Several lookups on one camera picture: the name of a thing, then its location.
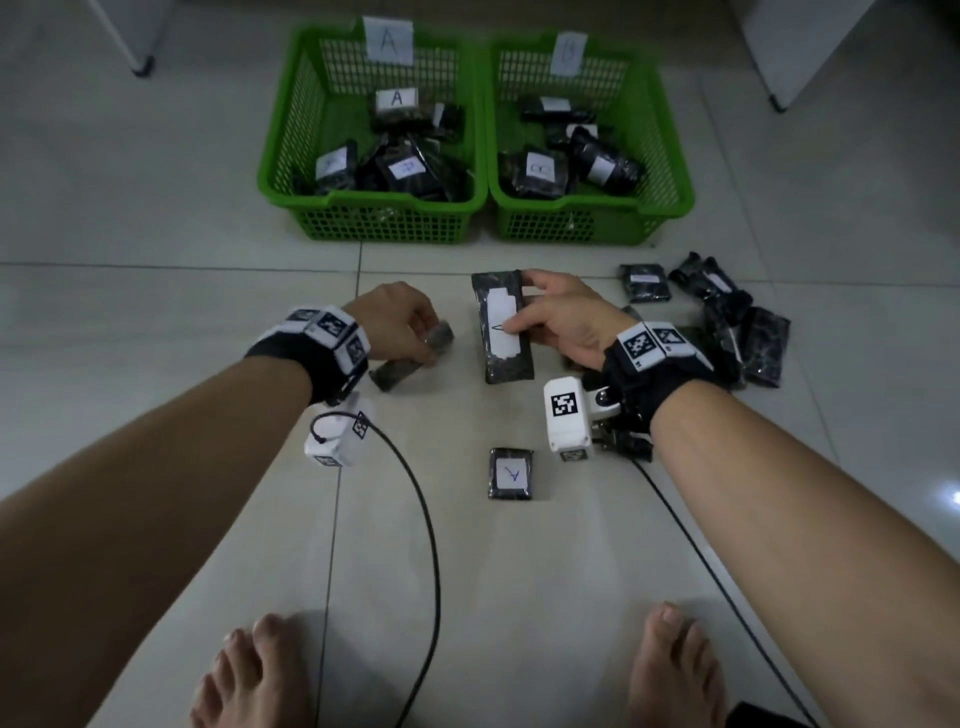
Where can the person's left hand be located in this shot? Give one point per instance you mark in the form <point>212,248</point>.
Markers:
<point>390,322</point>

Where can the person's right hand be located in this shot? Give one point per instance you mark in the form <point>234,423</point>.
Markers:
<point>577,322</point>

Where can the green plastic basket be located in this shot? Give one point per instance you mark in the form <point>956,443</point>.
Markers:
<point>300,135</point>
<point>660,150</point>

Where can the person's right forearm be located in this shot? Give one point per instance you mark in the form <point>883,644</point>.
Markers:
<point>810,540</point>

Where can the person's left forearm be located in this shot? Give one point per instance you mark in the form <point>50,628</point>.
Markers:
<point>135,525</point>

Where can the person's right foot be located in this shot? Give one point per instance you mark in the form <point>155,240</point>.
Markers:
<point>675,675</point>

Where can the white desk cabinet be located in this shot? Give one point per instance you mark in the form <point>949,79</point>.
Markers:
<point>795,45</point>

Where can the white desk side panel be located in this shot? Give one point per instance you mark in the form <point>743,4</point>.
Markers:
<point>142,30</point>

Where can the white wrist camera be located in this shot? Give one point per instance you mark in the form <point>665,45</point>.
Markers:
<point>570,439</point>
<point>334,442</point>

